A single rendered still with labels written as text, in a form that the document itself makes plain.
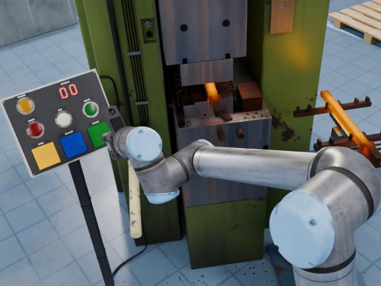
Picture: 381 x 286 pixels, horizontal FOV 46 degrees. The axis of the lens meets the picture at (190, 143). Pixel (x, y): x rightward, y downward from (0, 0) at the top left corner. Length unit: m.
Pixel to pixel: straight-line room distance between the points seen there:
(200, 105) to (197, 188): 0.40
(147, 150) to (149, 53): 0.69
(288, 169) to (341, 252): 0.24
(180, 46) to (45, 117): 0.53
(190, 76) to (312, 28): 0.54
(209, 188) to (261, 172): 0.98
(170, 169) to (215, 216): 0.92
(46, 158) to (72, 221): 1.21
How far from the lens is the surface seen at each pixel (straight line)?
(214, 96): 1.74
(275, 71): 1.93
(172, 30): 1.61
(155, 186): 1.21
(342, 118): 1.75
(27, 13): 5.03
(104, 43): 1.77
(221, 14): 1.61
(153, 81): 1.86
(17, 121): 1.58
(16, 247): 2.75
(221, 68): 1.70
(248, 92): 1.83
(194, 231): 2.17
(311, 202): 0.75
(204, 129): 1.77
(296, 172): 0.94
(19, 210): 2.95
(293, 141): 2.18
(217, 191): 2.00
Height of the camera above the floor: 1.96
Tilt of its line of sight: 38 degrees down
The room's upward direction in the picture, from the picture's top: 4 degrees counter-clockwise
